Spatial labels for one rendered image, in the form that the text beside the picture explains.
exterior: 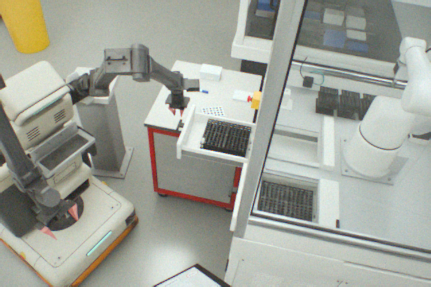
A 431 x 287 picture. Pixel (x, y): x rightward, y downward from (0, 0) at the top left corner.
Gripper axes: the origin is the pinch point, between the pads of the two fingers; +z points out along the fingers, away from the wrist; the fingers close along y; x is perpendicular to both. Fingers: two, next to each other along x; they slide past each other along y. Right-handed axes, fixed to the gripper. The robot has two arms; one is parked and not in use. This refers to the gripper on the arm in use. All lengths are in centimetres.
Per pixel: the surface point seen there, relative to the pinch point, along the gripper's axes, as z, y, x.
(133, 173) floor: 99, -47, 29
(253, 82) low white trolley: 25, 29, 66
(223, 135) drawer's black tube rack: 11.8, 21.9, 3.2
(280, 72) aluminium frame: -70, 41, -51
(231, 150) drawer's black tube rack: 11.3, 27.3, -5.7
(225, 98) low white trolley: 25, 15, 45
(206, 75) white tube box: 21, -1, 60
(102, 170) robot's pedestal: 97, -69, 24
